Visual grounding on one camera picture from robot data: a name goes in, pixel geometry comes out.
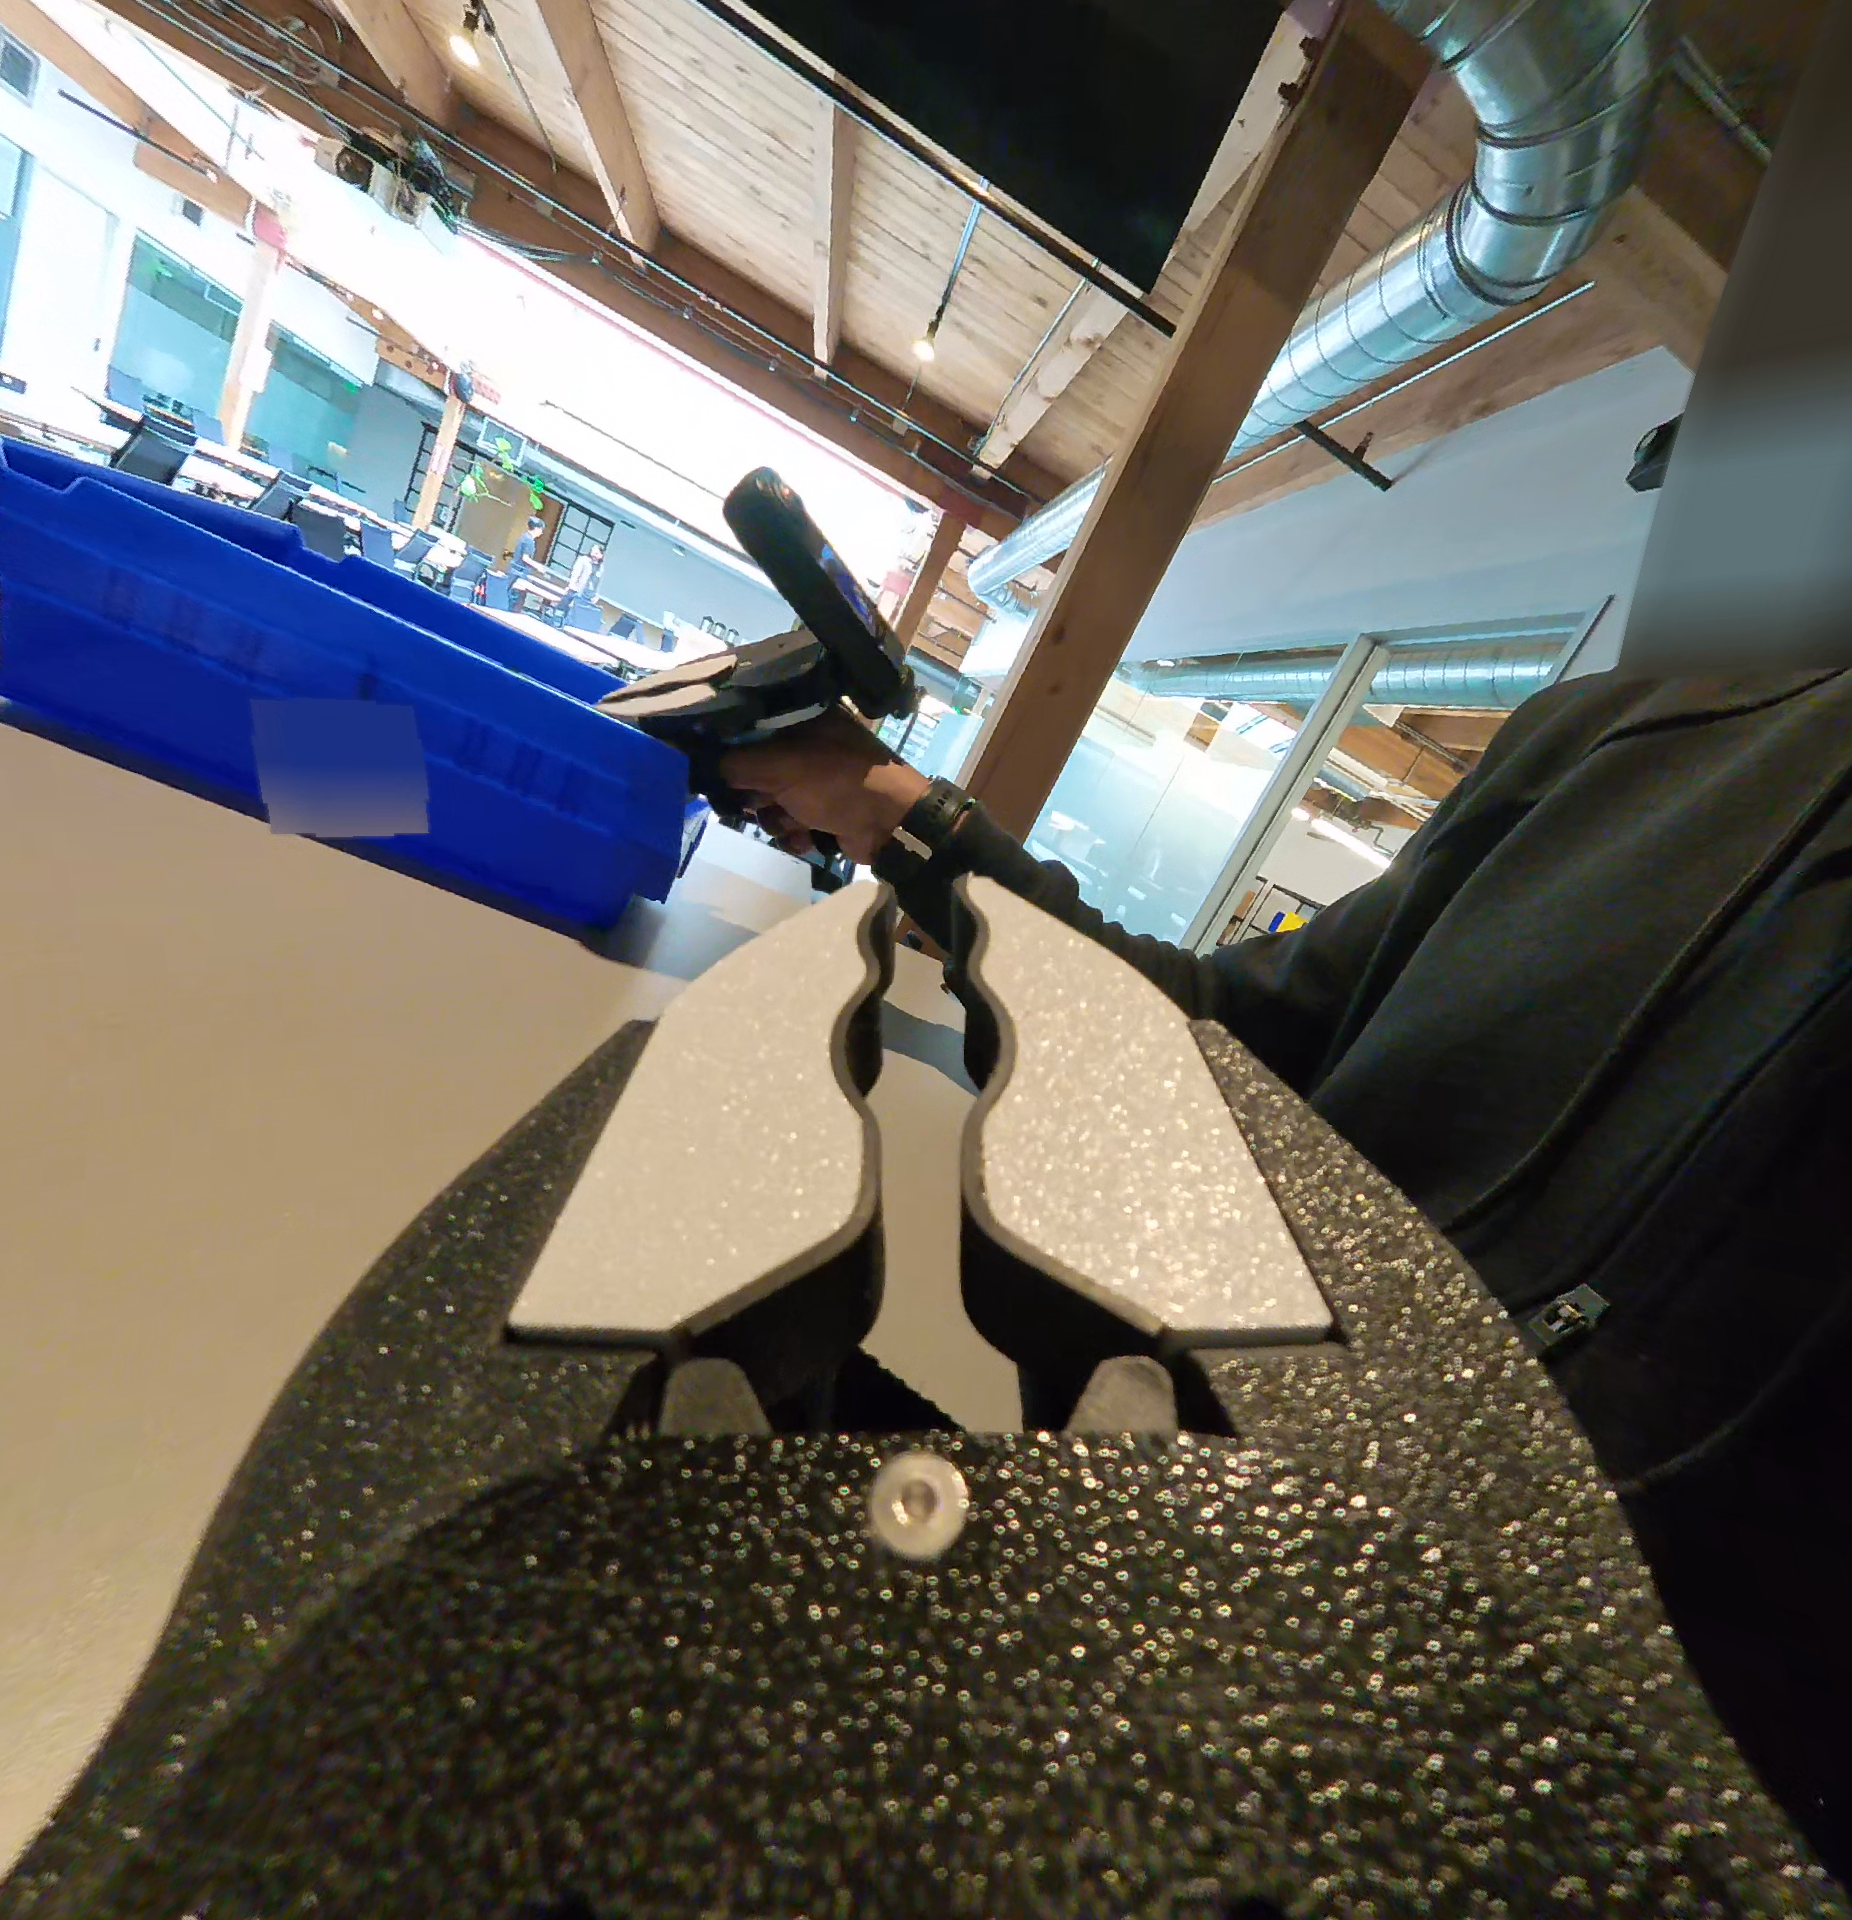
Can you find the group of black chairs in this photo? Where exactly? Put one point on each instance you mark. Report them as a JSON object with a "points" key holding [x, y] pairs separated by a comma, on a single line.
{"points": [[147, 450]]}

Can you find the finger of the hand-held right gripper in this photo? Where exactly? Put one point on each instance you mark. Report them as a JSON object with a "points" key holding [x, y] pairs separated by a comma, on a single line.
{"points": [[672, 683], [684, 720]]}

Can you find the person's right forearm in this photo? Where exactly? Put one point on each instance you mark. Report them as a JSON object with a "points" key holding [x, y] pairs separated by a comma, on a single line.
{"points": [[1256, 990]]}

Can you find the ceiling mounted equipment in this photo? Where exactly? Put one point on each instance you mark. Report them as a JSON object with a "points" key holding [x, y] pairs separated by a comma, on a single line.
{"points": [[393, 172]]}

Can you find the hanging ceiling lamp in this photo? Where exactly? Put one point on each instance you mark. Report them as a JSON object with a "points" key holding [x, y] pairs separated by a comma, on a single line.
{"points": [[922, 350], [463, 43]]}

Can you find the black wristwatch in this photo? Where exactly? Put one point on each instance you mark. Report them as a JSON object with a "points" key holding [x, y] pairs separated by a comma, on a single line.
{"points": [[937, 814]]}

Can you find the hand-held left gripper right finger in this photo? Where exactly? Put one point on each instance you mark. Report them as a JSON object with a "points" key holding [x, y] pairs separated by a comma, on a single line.
{"points": [[1137, 1171]]}

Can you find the person's right hand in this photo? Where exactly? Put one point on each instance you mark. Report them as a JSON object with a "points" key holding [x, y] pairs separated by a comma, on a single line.
{"points": [[844, 795]]}

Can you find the silver ventilation duct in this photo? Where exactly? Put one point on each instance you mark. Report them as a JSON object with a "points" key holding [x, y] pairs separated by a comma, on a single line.
{"points": [[1468, 668], [1543, 150]]}

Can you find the wooden column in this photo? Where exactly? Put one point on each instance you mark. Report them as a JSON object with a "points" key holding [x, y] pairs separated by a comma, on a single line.
{"points": [[1211, 375]]}

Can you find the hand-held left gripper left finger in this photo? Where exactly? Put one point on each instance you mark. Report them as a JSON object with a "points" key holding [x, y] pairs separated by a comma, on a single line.
{"points": [[717, 1156]]}

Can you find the black ceiling device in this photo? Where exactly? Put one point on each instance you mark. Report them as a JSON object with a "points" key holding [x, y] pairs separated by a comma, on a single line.
{"points": [[1658, 458]]}

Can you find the person's dark jacket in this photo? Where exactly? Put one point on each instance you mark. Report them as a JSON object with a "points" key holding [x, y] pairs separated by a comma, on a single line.
{"points": [[1617, 975]]}

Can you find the blue plastic bin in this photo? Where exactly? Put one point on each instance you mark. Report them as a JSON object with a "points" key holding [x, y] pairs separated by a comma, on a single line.
{"points": [[115, 692], [340, 601]]}

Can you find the rows of long tables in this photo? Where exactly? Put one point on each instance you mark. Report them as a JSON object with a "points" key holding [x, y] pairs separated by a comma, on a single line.
{"points": [[612, 645]]}

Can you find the large black screen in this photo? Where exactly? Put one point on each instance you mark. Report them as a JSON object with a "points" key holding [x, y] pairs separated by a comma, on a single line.
{"points": [[1045, 91]]}

